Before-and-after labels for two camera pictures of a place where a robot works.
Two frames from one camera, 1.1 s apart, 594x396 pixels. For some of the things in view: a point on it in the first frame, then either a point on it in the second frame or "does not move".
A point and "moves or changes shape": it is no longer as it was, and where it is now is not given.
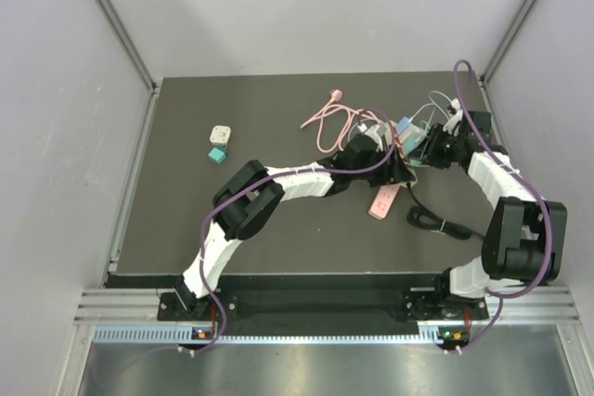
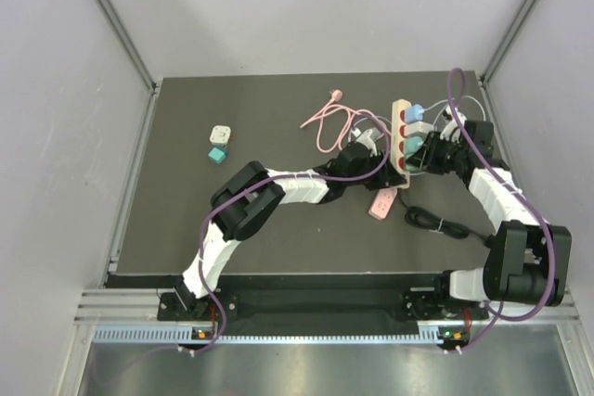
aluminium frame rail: (101, 307) does not move
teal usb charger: (217, 155) does not move
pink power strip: (382, 200) does not move
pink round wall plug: (336, 95) does not move
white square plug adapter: (220, 134) does not move
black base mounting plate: (322, 300) does not move
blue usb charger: (403, 124) → (414, 113)
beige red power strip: (401, 146) moves or changes shape
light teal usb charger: (412, 138) moves or changes shape
